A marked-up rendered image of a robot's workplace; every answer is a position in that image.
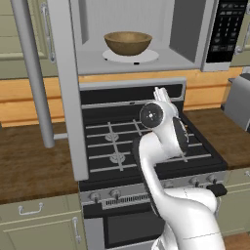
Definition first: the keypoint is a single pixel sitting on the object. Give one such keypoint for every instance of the olive drawer front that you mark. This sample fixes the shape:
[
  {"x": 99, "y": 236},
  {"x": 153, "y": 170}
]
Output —
[
  {"x": 237, "y": 178},
  {"x": 55, "y": 208}
]

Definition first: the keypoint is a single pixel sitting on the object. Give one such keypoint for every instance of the olive wall cupboard door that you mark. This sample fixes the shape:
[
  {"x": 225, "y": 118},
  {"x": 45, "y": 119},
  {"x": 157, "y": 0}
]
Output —
[
  {"x": 13, "y": 29},
  {"x": 244, "y": 60}
]

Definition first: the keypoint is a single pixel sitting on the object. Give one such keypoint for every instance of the steel toaster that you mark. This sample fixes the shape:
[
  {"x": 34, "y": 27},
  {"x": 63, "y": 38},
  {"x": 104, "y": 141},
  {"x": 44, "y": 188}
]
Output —
[{"x": 239, "y": 104}]

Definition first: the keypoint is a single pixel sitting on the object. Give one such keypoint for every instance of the steel stove knob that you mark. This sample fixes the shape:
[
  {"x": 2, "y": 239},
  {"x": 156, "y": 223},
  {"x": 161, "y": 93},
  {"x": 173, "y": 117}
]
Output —
[
  {"x": 115, "y": 194},
  {"x": 95, "y": 196},
  {"x": 195, "y": 181},
  {"x": 212, "y": 178}
]

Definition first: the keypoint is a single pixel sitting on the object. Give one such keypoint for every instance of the black oven door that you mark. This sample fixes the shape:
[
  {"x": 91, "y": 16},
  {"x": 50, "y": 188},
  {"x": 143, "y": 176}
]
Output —
[{"x": 130, "y": 228}]

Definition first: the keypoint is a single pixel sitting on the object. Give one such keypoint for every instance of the white microwave turntable plate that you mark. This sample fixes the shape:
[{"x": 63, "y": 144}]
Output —
[{"x": 112, "y": 57}]

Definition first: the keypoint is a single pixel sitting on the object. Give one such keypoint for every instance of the grey microwave door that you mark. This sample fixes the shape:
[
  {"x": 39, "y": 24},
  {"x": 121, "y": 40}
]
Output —
[{"x": 70, "y": 97}]

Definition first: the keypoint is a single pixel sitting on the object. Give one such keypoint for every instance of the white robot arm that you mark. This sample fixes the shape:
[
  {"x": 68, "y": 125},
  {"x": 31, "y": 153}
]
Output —
[{"x": 182, "y": 215}]

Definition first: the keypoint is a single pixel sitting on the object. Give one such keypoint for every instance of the grey microwave oven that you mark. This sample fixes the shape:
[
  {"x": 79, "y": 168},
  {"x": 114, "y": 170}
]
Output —
[{"x": 136, "y": 65}]

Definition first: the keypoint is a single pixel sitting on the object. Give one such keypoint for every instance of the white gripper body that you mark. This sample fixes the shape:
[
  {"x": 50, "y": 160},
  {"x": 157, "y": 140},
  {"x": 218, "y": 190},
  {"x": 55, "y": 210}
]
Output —
[{"x": 160, "y": 95}]

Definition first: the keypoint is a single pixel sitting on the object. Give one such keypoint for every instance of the black and steel stove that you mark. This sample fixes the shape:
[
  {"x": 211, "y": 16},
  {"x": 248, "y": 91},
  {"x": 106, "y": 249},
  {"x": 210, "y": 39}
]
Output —
[{"x": 107, "y": 153}]

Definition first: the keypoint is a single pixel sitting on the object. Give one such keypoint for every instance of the brown wooden bowl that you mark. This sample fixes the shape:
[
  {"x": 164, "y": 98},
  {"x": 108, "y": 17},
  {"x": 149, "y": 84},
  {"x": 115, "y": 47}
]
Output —
[{"x": 128, "y": 43}]

